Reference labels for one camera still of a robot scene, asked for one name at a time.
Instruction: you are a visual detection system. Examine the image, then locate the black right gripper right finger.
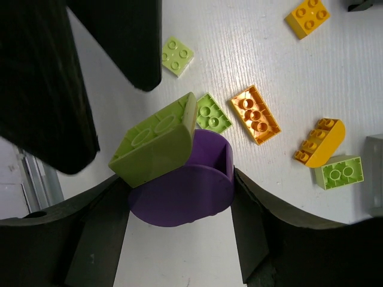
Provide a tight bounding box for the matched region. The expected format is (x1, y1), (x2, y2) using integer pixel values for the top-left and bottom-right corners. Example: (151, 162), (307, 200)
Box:
(231, 169), (382, 286)

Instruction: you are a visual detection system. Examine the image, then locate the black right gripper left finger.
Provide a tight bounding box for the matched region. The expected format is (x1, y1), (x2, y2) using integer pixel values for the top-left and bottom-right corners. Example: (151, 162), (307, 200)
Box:
(1, 176), (131, 286)

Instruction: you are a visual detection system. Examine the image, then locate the purple round lego piece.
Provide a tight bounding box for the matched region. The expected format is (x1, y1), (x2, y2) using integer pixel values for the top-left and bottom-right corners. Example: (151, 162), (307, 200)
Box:
(129, 129), (235, 227)

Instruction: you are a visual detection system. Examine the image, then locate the green lego brick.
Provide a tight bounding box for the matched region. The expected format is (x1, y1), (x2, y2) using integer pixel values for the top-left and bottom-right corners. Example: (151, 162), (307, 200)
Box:
(196, 93), (232, 134)
(314, 155), (364, 190)

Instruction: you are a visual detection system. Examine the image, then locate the light green curved lego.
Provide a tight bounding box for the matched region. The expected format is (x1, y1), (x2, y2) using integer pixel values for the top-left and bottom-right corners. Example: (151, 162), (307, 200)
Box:
(108, 92), (197, 188)

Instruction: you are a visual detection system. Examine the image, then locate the light green square lego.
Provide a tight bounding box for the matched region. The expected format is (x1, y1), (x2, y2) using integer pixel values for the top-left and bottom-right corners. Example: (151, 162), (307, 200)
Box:
(162, 36), (194, 77)

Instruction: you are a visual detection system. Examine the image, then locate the yellow curved lego brick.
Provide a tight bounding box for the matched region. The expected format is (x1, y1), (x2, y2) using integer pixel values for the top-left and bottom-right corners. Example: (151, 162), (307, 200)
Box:
(293, 118), (346, 168)

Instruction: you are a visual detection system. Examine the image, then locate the orange long lego brick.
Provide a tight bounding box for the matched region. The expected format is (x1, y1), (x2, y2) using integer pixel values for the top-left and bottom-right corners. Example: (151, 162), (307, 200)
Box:
(230, 85), (281, 145)

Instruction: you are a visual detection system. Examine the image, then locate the white slotted container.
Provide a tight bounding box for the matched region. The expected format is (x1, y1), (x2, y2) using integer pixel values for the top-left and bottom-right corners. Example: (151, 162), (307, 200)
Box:
(363, 134), (382, 217)

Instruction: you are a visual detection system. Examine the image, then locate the yellow square lego brick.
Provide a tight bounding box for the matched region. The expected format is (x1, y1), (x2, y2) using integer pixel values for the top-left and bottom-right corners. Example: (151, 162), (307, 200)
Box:
(285, 0), (330, 39)

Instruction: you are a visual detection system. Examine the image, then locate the black slotted container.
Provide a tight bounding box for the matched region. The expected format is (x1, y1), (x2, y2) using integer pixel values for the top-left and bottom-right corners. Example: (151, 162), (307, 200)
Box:
(348, 0), (375, 12)

